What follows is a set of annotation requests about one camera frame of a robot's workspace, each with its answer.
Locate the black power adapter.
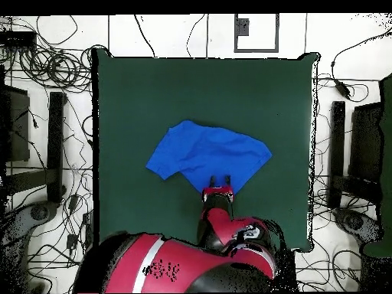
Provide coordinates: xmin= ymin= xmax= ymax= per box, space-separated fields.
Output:
xmin=334 ymin=79 xmax=352 ymax=100

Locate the grey floor frame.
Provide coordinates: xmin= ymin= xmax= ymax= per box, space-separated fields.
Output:
xmin=234 ymin=13 xmax=280 ymax=54

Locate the blue laundry garment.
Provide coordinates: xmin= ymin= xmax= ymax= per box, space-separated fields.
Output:
xmin=145 ymin=119 xmax=273 ymax=197

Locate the dark green table cloth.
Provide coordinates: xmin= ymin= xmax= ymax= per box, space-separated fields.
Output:
xmin=91 ymin=47 xmax=321 ymax=253

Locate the black monitor box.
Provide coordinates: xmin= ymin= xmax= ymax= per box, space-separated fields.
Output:
xmin=348 ymin=102 xmax=384 ymax=185
xmin=0 ymin=83 xmax=31 ymax=163

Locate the grey chair base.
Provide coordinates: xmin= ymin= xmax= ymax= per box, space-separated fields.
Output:
xmin=332 ymin=206 xmax=385 ymax=246
xmin=0 ymin=200 xmax=60 ymax=246

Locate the green cloth covered table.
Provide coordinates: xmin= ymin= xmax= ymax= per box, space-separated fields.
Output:
xmin=362 ymin=73 xmax=392 ymax=258

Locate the coil of black cables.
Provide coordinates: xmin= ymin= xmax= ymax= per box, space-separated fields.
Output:
xmin=18 ymin=42 xmax=94 ymax=93

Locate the black power strip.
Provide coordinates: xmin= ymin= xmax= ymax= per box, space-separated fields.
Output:
xmin=82 ymin=211 xmax=95 ymax=246

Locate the flat black box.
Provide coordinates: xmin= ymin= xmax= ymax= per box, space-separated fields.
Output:
xmin=0 ymin=31 xmax=37 ymax=48

